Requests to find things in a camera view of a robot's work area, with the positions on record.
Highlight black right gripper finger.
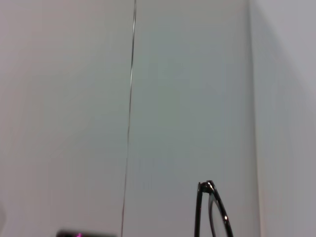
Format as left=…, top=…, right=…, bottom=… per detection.
left=56, top=229, right=117, bottom=237

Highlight black glasses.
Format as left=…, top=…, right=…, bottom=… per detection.
left=194, top=180, right=235, bottom=237

